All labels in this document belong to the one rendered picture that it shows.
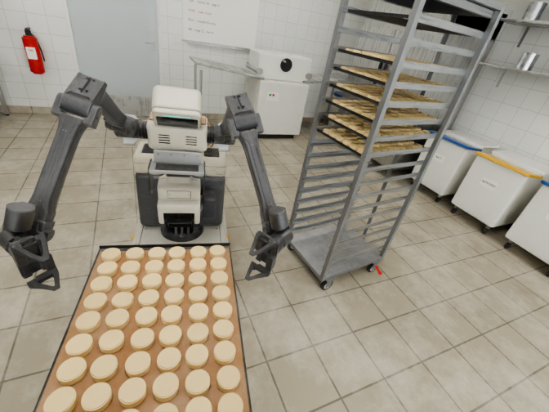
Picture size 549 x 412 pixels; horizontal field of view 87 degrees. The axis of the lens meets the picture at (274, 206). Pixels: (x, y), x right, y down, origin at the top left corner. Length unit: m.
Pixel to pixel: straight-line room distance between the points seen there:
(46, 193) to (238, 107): 0.61
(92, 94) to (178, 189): 0.72
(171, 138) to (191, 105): 0.20
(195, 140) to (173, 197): 0.35
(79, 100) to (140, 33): 3.98
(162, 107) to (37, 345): 1.38
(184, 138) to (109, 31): 3.61
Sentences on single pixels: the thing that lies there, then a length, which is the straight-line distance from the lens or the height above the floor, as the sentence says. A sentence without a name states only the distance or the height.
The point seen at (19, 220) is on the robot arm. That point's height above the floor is 1.06.
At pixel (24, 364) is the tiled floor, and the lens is 2.00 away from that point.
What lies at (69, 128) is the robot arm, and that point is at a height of 1.23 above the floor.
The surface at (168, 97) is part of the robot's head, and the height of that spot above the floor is 1.22.
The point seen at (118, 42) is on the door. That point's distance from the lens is 4.99.
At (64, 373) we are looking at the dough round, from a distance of 0.78.
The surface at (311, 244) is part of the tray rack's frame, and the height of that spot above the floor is 0.15.
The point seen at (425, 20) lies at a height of 1.68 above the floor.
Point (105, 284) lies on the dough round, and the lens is 0.90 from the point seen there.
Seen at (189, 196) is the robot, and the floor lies 0.70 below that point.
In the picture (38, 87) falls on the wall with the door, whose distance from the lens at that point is 5.20.
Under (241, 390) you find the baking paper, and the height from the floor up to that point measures 0.90.
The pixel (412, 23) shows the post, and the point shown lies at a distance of 1.51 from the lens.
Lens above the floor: 1.57
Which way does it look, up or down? 32 degrees down
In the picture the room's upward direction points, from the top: 11 degrees clockwise
